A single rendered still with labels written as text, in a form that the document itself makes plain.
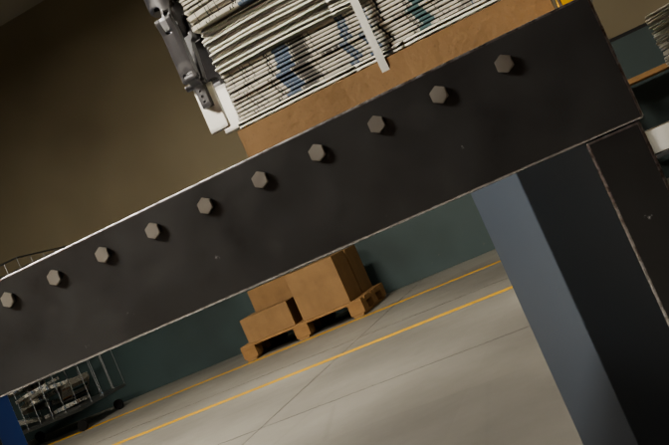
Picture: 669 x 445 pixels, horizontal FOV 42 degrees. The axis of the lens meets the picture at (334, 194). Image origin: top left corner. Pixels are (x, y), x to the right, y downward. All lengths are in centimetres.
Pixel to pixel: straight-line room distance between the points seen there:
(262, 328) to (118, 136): 280
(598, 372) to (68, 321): 115
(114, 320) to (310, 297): 664
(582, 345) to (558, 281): 14
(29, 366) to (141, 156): 830
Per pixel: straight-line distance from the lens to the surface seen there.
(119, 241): 95
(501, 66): 82
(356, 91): 98
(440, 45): 97
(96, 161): 957
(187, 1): 106
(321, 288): 753
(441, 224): 832
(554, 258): 178
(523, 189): 177
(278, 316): 772
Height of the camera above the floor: 69
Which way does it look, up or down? 3 degrees up
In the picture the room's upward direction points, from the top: 24 degrees counter-clockwise
